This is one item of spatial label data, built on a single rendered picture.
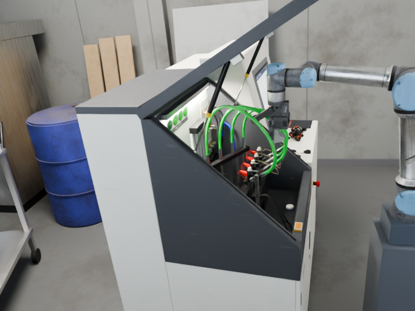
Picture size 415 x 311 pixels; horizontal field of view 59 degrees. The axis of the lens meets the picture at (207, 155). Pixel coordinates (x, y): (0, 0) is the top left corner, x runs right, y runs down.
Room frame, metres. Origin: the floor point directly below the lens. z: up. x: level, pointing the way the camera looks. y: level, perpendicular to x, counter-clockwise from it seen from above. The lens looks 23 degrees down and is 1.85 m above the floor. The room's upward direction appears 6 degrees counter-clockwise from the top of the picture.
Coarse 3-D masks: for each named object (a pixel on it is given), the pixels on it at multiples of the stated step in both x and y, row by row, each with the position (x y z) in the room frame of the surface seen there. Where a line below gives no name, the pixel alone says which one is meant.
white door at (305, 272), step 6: (306, 234) 1.44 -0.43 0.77; (306, 240) 1.44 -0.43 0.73; (306, 246) 1.45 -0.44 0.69; (306, 252) 1.46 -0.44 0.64; (306, 258) 1.47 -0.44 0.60; (306, 264) 1.48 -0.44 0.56; (306, 270) 1.49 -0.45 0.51; (306, 276) 1.50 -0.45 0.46; (306, 282) 1.51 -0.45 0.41; (306, 288) 1.52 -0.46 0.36; (306, 294) 1.53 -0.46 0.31; (306, 300) 1.54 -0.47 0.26; (306, 306) 1.55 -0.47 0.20
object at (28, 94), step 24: (0, 24) 3.62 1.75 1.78; (24, 24) 3.94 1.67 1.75; (0, 48) 3.57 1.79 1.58; (24, 48) 3.88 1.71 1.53; (0, 72) 3.48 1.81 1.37; (24, 72) 3.79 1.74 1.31; (0, 96) 3.40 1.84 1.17; (24, 96) 3.69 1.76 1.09; (48, 96) 4.05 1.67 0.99; (0, 120) 3.31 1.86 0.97; (24, 120) 3.60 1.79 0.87; (24, 144) 3.50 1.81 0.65; (0, 168) 3.26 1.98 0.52; (24, 168) 3.41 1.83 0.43; (0, 192) 3.28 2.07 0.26; (24, 192) 3.31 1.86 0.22
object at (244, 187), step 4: (264, 176) 1.66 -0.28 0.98; (268, 176) 1.70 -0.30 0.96; (260, 180) 1.63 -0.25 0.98; (264, 180) 1.62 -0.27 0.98; (268, 180) 1.70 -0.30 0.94; (244, 184) 1.61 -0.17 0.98; (260, 184) 1.59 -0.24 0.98; (264, 184) 1.60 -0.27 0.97; (268, 184) 1.70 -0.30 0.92; (244, 188) 1.56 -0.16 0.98; (260, 188) 1.55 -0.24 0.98; (264, 188) 1.60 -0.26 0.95; (244, 192) 1.53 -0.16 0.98; (248, 192) 1.54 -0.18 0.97; (260, 192) 1.51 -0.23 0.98; (264, 192) 1.59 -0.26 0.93; (248, 196) 1.54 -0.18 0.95; (252, 196) 1.48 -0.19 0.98; (264, 196) 1.59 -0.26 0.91; (260, 200) 1.49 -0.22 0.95; (264, 200) 1.59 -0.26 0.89; (260, 204) 1.48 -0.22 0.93; (264, 204) 1.58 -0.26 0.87; (264, 208) 1.58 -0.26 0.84
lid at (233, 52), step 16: (304, 0) 1.09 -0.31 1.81; (272, 16) 1.12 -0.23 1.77; (288, 16) 1.11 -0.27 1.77; (256, 32) 1.14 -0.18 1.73; (272, 32) 1.81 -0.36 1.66; (224, 48) 1.18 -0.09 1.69; (240, 48) 1.16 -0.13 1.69; (208, 64) 1.20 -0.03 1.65; (192, 80) 1.22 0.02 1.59; (160, 96) 1.26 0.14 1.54; (144, 112) 1.28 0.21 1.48
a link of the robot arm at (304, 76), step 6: (300, 66) 1.51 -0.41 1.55; (306, 66) 1.48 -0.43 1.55; (288, 72) 1.44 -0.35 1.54; (294, 72) 1.43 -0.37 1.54; (300, 72) 1.42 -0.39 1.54; (306, 72) 1.41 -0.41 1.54; (312, 72) 1.40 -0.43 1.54; (288, 78) 1.43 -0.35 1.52; (294, 78) 1.42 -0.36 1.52; (300, 78) 1.41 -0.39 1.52; (306, 78) 1.40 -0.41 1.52; (312, 78) 1.39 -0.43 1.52; (288, 84) 1.43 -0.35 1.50; (294, 84) 1.42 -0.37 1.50; (300, 84) 1.41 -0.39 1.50; (306, 84) 1.40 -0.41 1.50; (312, 84) 1.40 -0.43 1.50
